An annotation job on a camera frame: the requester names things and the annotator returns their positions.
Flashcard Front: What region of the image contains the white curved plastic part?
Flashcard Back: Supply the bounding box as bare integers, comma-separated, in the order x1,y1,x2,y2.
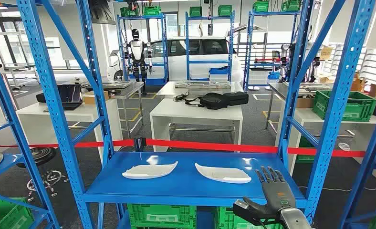
122,161,178,180

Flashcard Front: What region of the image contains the black hard case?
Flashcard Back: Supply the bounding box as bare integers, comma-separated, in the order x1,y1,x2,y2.
223,91,249,106

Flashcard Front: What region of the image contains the blue metal shelf rack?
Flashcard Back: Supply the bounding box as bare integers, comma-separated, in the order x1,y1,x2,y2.
243,9,303,92
116,14,170,86
16,0,376,229
0,38,61,229
185,11,235,82
337,92,376,229

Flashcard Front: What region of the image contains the grey metal parts tray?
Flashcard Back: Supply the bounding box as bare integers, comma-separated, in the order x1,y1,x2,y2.
175,80,231,89

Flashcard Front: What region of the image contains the black and white humanoid robot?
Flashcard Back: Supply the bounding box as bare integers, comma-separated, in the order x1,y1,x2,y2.
122,29,154,95

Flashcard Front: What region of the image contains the steel table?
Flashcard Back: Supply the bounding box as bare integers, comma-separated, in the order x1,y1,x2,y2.
265,82,334,130
77,81,145,140

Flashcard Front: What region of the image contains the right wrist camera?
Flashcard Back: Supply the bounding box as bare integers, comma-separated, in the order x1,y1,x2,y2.
232,199,280,227

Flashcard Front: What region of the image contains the red barrier tape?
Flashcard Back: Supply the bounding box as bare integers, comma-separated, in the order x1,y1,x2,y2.
0,139,376,159

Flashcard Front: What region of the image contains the black soft bag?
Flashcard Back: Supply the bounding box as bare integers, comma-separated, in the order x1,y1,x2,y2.
185,92,230,110

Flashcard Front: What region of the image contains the white car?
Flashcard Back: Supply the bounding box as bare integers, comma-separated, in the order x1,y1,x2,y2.
106,36,244,83

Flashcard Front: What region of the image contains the white part with orange marks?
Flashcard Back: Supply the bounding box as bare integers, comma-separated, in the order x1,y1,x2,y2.
195,163,252,184

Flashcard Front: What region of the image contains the black open case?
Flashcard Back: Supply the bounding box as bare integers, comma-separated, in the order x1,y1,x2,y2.
36,83,84,111

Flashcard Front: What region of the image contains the cardboard box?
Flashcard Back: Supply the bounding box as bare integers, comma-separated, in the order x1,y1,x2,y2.
351,77,366,92
82,91,110,105

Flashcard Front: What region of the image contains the white table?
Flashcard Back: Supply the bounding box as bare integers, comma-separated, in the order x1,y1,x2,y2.
275,107,376,184
16,99,123,162
149,81,244,153

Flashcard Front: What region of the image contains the black stool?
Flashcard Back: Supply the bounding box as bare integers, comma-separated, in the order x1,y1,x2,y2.
17,146,69,203

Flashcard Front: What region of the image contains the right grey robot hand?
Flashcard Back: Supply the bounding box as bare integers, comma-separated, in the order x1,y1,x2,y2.
242,166,297,219

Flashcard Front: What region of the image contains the black barrier post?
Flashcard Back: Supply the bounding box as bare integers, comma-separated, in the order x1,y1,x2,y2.
133,135,146,152

